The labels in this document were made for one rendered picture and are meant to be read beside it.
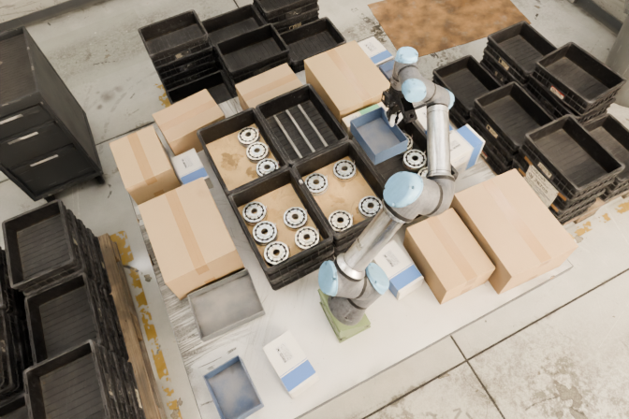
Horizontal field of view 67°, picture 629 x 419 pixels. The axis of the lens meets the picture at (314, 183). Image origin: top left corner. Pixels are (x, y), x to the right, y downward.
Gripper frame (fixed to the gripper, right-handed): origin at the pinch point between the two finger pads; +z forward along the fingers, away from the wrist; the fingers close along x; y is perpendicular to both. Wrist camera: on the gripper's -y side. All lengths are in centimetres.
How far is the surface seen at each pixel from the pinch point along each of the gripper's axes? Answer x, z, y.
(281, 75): 20, 28, 74
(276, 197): 49, 34, 8
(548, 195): -89, 64, -30
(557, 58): -145, 45, 40
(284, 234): 53, 35, -10
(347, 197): 21.3, 31.4, -6.2
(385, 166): -1.3, 29.1, 1.1
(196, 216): 84, 31, 11
